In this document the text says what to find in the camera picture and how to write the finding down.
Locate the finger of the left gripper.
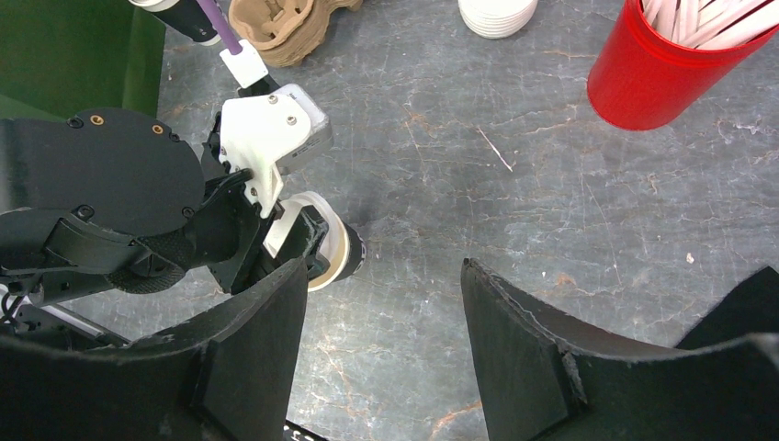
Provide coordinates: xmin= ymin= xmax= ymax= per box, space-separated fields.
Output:
xmin=286 ymin=205 xmax=330 ymax=280

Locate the black paper coffee cup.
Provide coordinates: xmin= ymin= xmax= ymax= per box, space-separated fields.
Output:
xmin=264 ymin=191 xmax=367 ymax=293

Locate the green box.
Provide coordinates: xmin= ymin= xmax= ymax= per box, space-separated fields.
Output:
xmin=1 ymin=1 xmax=165 ymax=120

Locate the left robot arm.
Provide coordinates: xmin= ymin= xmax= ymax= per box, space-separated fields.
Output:
xmin=1 ymin=107 xmax=329 ymax=350

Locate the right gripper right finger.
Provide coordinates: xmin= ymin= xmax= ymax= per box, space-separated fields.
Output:
xmin=460 ymin=259 xmax=778 ymax=440

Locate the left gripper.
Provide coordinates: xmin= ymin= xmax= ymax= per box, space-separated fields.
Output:
xmin=1 ymin=107 xmax=279 ymax=304

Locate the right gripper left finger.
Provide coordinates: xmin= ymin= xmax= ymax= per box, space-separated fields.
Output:
xmin=1 ymin=259 xmax=308 ymax=440

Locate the red straw holder cup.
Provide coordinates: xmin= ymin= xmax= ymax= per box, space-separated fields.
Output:
xmin=587 ymin=0 xmax=778 ymax=130

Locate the cardboard cup carrier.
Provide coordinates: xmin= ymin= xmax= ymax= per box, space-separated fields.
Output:
xmin=228 ymin=0 xmax=363 ymax=67

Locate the stack of white lids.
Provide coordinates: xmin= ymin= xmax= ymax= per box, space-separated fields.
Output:
xmin=457 ymin=0 xmax=538 ymax=40

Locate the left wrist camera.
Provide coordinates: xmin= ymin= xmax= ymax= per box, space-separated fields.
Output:
xmin=217 ymin=84 xmax=334 ymax=219

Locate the stack of paper cups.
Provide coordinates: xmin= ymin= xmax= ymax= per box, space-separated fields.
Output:
xmin=129 ymin=0 xmax=220 ymax=46

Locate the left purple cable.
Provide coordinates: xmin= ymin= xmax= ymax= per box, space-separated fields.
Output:
xmin=196 ymin=0 xmax=270 ymax=90

